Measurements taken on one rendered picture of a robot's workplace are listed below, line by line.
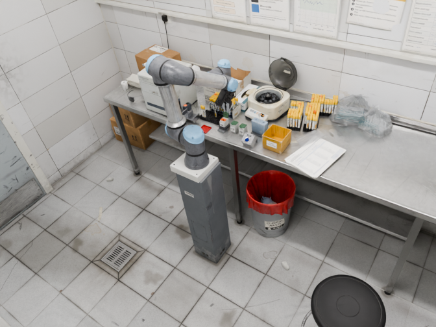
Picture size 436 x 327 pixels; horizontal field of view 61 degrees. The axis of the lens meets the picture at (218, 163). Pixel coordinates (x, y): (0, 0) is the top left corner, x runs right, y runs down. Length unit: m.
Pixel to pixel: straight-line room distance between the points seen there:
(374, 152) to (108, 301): 2.03
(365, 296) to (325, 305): 0.20
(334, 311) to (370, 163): 0.86
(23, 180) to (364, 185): 2.76
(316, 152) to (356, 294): 0.82
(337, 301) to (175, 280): 1.27
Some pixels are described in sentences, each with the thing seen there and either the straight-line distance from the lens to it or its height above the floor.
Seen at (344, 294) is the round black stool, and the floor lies 0.65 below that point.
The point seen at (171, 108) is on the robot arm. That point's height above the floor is 1.27.
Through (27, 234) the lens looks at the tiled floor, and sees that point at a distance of 3.56.
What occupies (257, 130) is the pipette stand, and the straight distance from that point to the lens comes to 2.39.
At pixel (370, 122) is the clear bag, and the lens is 2.46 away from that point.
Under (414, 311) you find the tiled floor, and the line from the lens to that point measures 2.81.
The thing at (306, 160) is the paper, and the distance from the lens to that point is 2.22.
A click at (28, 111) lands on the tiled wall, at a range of 3.50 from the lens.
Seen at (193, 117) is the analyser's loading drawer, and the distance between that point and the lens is 2.56.
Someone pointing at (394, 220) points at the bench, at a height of 0.27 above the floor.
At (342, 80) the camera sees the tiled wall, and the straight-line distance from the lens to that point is 2.58.
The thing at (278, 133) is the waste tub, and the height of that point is 0.92.
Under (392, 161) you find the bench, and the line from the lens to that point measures 2.32.
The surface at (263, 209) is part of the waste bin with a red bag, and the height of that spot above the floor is 0.39.
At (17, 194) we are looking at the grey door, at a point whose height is 0.20.
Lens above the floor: 2.40
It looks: 43 degrees down
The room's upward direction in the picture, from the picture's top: 8 degrees counter-clockwise
